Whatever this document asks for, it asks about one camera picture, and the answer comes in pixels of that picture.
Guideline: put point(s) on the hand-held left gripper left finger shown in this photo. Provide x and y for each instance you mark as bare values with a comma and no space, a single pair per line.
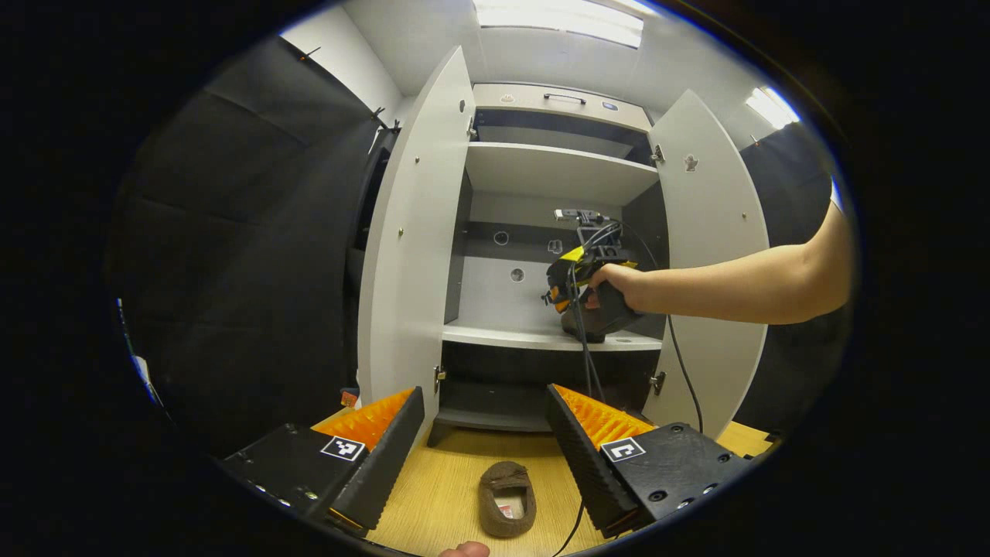
387,464

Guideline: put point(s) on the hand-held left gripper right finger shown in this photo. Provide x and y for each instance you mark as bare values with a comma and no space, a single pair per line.
580,456

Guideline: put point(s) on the white and grey shoe cabinet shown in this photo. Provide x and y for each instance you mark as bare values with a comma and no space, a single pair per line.
495,294

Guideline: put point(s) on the white shoe cabinet door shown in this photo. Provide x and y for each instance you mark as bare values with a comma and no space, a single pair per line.
711,193
410,255

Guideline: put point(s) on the metal door hinge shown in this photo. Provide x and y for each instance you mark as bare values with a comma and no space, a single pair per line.
657,381
471,128
439,377
657,153

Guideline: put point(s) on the beige cabinet drawer front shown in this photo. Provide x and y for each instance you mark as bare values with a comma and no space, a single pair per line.
534,104

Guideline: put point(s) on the small red box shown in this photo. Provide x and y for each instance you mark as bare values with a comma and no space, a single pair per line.
349,398

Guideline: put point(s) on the small ceiling light panel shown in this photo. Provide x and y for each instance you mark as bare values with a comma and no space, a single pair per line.
769,107

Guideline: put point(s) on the large ceiling light panel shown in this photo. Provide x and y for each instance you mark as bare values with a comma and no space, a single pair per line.
557,19

